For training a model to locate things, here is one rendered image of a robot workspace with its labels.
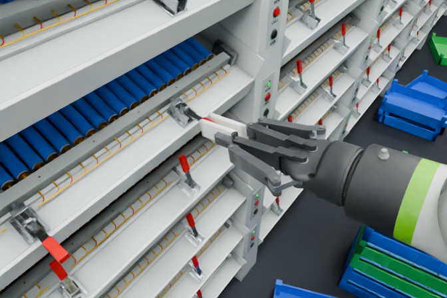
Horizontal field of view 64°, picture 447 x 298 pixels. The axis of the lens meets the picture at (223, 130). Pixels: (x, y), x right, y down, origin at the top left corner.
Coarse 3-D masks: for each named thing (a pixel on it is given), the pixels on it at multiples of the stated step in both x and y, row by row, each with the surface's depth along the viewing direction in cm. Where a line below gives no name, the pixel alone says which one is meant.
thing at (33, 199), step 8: (216, 72) 66; (208, 80) 64; (184, 96) 61; (168, 104) 59; (160, 112) 57; (144, 120) 56; (136, 128) 55; (120, 136) 53; (128, 136) 54; (112, 144) 52; (104, 152) 51; (88, 160) 50; (80, 168) 49; (64, 176) 47; (48, 192) 46; (32, 200) 45; (8, 216) 43; (0, 224) 42
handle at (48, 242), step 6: (30, 222) 41; (30, 228) 41; (36, 228) 41; (36, 234) 41; (42, 234) 41; (42, 240) 40; (48, 240) 40; (54, 240) 40; (48, 246) 39; (54, 246) 39; (60, 246) 39; (54, 252) 39; (60, 252) 39; (66, 252) 39; (60, 258) 38; (66, 258) 39
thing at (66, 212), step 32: (224, 32) 67; (256, 64) 66; (192, 96) 62; (224, 96) 64; (160, 128) 56; (192, 128) 59; (96, 160) 51; (128, 160) 52; (160, 160) 57; (0, 192) 45; (64, 192) 47; (96, 192) 48; (64, 224) 45; (0, 256) 41; (32, 256) 43; (0, 288) 42
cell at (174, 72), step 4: (156, 56) 62; (160, 56) 62; (156, 60) 62; (160, 60) 62; (164, 60) 62; (160, 64) 62; (164, 64) 62; (168, 64) 62; (164, 68) 62; (168, 68) 62; (172, 68) 62; (176, 68) 62; (168, 72) 62; (172, 72) 61; (176, 72) 61; (180, 72) 62; (176, 76) 62
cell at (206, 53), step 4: (188, 40) 67; (192, 40) 67; (192, 44) 67; (196, 44) 67; (200, 44) 67; (196, 48) 67; (200, 48) 66; (204, 48) 67; (200, 52) 66; (204, 52) 66; (208, 52) 66; (204, 56) 66; (208, 56) 66
